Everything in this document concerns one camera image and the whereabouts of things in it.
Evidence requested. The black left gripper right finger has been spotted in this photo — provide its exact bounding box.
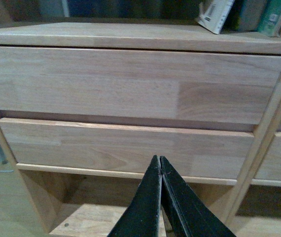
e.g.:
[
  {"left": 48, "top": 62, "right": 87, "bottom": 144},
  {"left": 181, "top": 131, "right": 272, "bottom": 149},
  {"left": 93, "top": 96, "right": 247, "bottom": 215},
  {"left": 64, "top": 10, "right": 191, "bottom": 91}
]
[{"left": 160, "top": 156, "right": 234, "bottom": 237}]

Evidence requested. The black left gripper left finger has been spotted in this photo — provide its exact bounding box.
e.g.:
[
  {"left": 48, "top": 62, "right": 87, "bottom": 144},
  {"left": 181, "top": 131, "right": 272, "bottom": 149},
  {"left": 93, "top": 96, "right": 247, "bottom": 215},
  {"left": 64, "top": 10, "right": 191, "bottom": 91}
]
[{"left": 108, "top": 155, "right": 162, "bottom": 237}]

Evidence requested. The left wooden shelf unit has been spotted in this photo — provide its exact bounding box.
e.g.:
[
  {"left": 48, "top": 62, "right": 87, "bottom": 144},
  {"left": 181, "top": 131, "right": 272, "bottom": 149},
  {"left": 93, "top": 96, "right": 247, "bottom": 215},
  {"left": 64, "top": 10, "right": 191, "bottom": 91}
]
[{"left": 0, "top": 20, "right": 281, "bottom": 237}]

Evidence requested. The wooden shelf unit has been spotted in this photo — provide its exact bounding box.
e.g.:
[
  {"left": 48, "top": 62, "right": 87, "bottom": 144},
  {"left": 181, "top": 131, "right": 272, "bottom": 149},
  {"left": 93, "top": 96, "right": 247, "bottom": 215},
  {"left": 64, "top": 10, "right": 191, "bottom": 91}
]
[
  {"left": 226, "top": 88, "right": 281, "bottom": 237},
  {"left": 0, "top": 20, "right": 281, "bottom": 237}
]

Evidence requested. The right wooden shelf unit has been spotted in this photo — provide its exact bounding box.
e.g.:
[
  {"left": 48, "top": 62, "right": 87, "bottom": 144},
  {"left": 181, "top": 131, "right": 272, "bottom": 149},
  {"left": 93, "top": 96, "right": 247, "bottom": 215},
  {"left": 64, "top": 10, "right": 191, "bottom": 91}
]
[{"left": 226, "top": 88, "right": 281, "bottom": 237}]

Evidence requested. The lower wooden drawer left unit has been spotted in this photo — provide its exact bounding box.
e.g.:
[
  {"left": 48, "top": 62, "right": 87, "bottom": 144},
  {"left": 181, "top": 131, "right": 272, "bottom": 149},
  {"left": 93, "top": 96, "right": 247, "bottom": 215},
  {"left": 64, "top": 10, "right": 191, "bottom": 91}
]
[{"left": 0, "top": 118, "right": 253, "bottom": 179}]

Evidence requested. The upper wooden drawer left unit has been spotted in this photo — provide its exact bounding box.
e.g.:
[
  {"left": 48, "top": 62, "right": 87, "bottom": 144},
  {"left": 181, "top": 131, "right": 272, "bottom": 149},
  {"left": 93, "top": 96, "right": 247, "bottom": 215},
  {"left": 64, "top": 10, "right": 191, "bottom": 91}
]
[{"left": 0, "top": 46, "right": 281, "bottom": 124}]

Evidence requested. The white book with barcode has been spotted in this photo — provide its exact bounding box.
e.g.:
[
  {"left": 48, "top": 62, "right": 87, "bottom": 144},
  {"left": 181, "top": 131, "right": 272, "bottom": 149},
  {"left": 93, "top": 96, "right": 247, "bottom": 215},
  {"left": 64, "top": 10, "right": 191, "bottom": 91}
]
[{"left": 197, "top": 0, "right": 235, "bottom": 35}]

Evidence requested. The dark grey book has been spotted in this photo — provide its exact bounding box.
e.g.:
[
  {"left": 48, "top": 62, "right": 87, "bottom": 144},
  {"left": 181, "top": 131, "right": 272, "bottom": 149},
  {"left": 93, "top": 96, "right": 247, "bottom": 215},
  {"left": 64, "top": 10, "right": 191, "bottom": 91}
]
[{"left": 226, "top": 0, "right": 267, "bottom": 32}]

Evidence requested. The green book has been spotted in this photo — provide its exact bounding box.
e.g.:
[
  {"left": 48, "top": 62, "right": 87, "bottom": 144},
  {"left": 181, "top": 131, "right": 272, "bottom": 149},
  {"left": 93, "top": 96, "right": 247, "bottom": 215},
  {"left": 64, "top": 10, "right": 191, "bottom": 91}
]
[{"left": 257, "top": 0, "right": 281, "bottom": 37}]

